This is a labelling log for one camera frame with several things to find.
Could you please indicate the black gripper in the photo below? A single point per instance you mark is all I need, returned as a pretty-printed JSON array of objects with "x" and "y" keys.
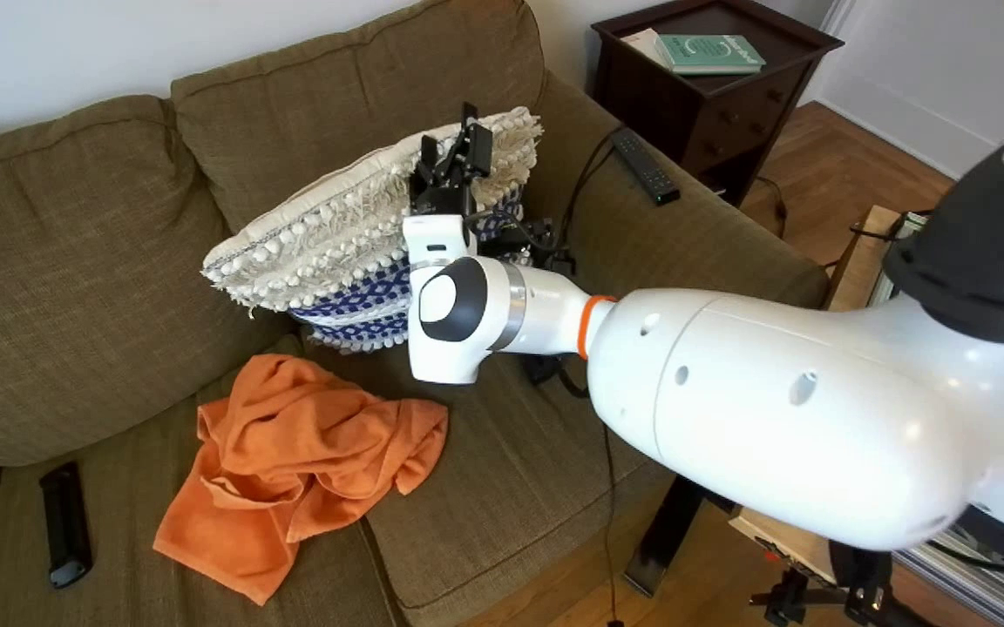
[{"x": 445, "y": 196}]

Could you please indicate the white and blue tasselled pillow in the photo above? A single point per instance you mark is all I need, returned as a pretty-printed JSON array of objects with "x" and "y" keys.
[{"x": 316, "y": 237}]

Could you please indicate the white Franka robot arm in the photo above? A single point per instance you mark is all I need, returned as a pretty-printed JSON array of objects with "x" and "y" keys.
[{"x": 784, "y": 406}]

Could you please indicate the olive green fabric couch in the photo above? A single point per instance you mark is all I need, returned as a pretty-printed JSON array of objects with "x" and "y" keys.
[{"x": 97, "y": 257}]

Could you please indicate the dark grey remote control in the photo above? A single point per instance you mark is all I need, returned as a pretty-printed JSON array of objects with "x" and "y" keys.
[{"x": 646, "y": 170}]

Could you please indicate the white paper sheet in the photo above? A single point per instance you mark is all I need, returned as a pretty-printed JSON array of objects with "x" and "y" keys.
[{"x": 640, "y": 42}]

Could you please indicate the green book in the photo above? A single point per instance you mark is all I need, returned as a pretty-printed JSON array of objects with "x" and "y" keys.
[{"x": 709, "y": 52}]

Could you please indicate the dark wooden side table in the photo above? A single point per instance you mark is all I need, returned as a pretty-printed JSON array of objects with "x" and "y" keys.
[{"x": 748, "y": 87}]

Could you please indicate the orange cloth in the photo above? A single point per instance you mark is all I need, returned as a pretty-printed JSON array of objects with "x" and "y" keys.
[{"x": 293, "y": 463}]

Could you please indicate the black stand leg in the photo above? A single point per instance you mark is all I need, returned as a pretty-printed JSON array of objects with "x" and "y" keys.
[{"x": 671, "y": 534}]

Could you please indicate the small black remote control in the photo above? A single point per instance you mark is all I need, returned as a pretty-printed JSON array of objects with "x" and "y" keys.
[{"x": 63, "y": 524}]

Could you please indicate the orange black clamp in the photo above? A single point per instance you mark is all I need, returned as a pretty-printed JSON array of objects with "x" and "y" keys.
[{"x": 861, "y": 579}]

